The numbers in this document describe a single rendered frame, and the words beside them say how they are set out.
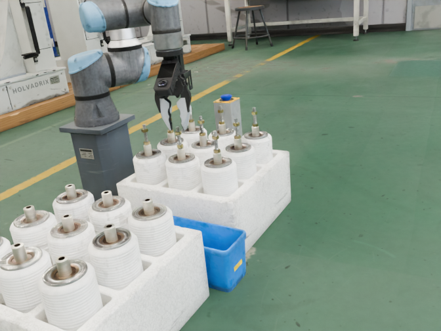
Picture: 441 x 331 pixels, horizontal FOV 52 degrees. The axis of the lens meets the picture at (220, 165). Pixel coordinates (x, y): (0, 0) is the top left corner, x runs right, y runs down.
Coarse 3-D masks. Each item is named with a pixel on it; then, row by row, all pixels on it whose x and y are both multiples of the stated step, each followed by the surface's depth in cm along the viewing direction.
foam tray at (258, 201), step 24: (264, 168) 132; (288, 168) 144; (120, 192) 132; (144, 192) 127; (168, 192) 123; (192, 192) 121; (240, 192) 118; (264, 192) 130; (288, 192) 147; (192, 216) 121; (216, 216) 117; (240, 216) 118; (264, 216) 132
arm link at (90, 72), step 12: (72, 60) 142; (84, 60) 141; (96, 60) 144; (108, 60) 146; (72, 72) 143; (84, 72) 143; (96, 72) 144; (108, 72) 146; (72, 84) 146; (84, 84) 144; (96, 84) 145; (108, 84) 148; (84, 96) 145
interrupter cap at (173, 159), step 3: (186, 153) 128; (189, 153) 128; (171, 156) 127; (174, 156) 127; (177, 156) 127; (186, 156) 127; (189, 156) 126; (192, 156) 126; (168, 159) 125; (171, 159) 125; (174, 159) 125; (177, 159) 126; (186, 159) 124; (189, 159) 124; (192, 159) 124; (171, 162) 123; (174, 162) 123; (177, 162) 122; (180, 162) 122; (183, 162) 122
